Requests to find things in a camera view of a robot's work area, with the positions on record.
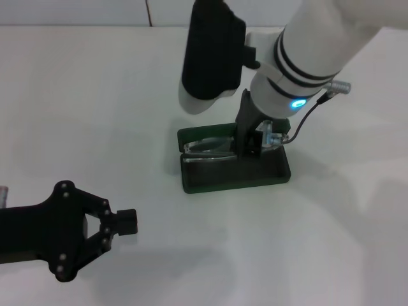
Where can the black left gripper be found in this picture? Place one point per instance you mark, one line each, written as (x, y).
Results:
(41, 232)

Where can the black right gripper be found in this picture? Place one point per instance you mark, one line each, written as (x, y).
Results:
(243, 121)

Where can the green glasses case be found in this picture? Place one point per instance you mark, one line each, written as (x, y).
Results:
(223, 178)

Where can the clear plastic glasses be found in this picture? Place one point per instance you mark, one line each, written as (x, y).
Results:
(207, 146)

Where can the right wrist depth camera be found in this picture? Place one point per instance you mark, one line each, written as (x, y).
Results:
(213, 54)

